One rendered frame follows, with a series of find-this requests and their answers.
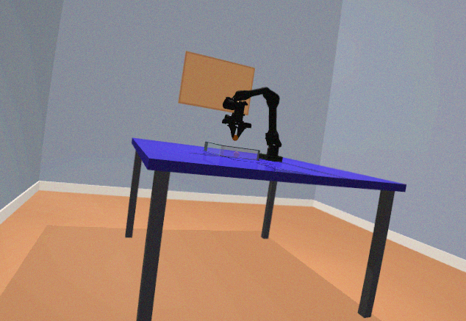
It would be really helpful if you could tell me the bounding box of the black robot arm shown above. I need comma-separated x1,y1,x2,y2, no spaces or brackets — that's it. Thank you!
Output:
223,87,282,156

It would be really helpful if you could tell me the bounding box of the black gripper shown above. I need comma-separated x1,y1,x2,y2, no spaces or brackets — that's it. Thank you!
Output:
222,111,251,138

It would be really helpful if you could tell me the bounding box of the clear l-shaped low wall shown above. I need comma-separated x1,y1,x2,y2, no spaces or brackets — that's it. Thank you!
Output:
204,142,259,160

